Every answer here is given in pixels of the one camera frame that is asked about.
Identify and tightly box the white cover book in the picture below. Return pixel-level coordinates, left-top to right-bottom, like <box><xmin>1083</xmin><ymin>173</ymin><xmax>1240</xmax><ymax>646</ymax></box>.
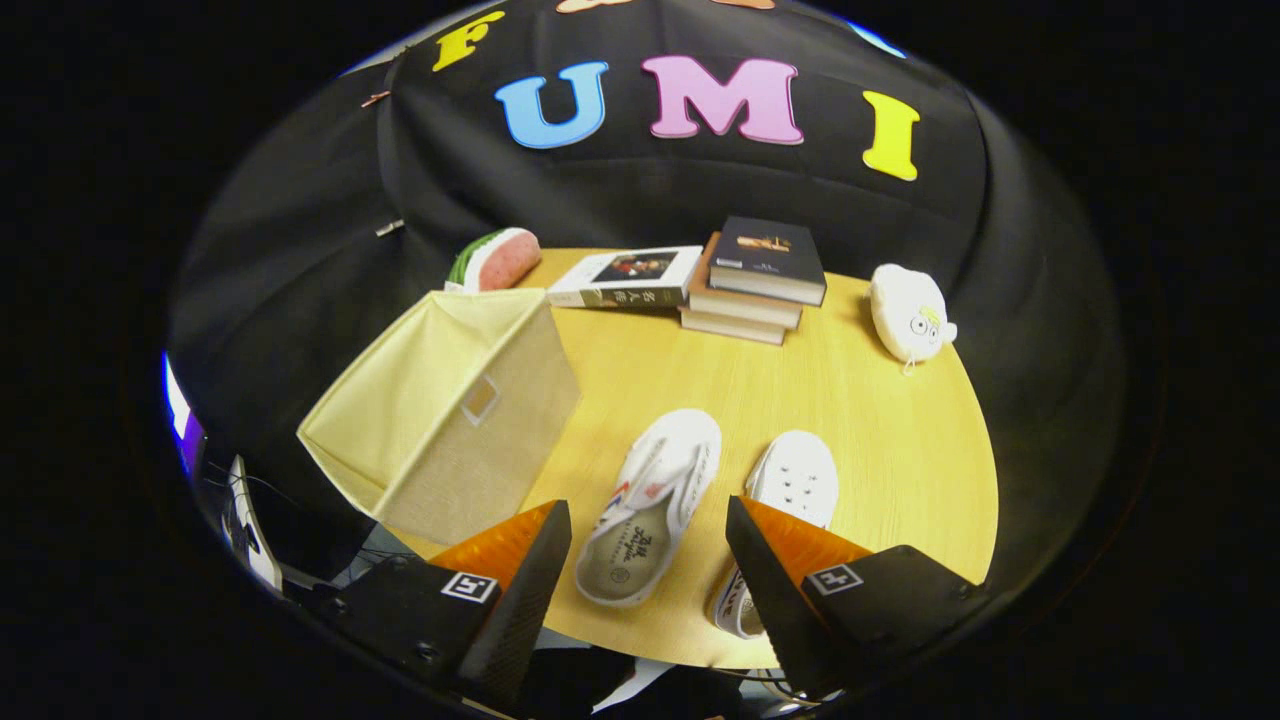
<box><xmin>546</xmin><ymin>245</ymin><xmax>704</xmax><ymax>310</ymax></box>

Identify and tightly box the thin book under stack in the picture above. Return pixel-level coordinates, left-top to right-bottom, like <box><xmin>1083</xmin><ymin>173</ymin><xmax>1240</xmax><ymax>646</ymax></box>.
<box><xmin>678</xmin><ymin>305</ymin><xmax>788</xmax><ymax>347</ymax></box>

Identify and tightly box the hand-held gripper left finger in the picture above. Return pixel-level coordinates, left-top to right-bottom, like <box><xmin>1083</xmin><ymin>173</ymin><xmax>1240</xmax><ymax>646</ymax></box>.
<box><xmin>318</xmin><ymin>499</ymin><xmax>573</xmax><ymax>707</ymax></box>

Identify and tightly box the white power strip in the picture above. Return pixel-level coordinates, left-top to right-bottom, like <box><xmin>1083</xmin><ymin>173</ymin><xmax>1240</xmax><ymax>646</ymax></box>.
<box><xmin>225</xmin><ymin>455</ymin><xmax>283</xmax><ymax>591</ymax></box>

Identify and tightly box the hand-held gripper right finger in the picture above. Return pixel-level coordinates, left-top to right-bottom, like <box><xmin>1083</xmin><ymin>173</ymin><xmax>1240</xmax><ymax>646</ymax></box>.
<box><xmin>725</xmin><ymin>495</ymin><xmax>993</xmax><ymax>701</ymax></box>

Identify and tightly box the white canvas shoe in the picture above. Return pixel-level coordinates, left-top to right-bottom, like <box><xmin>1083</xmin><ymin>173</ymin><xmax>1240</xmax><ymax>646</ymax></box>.
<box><xmin>712</xmin><ymin>430</ymin><xmax>841</xmax><ymax>640</ymax></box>
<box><xmin>575</xmin><ymin>408</ymin><xmax>723</xmax><ymax>609</ymax></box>

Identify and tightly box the beige fabric storage box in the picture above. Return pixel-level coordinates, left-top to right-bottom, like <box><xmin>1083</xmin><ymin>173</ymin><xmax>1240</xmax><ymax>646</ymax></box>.
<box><xmin>297</xmin><ymin>288</ymin><xmax>582</xmax><ymax>547</ymax></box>

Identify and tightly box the brown cover book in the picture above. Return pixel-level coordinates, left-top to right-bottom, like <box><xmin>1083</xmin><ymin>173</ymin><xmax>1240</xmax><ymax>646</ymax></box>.
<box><xmin>686</xmin><ymin>232</ymin><xmax>804</xmax><ymax>330</ymax></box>

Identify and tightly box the white plush toy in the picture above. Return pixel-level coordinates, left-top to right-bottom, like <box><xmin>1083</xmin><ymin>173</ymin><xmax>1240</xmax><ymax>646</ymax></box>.
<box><xmin>868</xmin><ymin>263</ymin><xmax>959</xmax><ymax>376</ymax></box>

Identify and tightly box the watermelon slice toy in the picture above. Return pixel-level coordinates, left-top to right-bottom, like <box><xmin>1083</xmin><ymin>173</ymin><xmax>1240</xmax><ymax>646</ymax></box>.
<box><xmin>445</xmin><ymin>227</ymin><xmax>543</xmax><ymax>293</ymax></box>

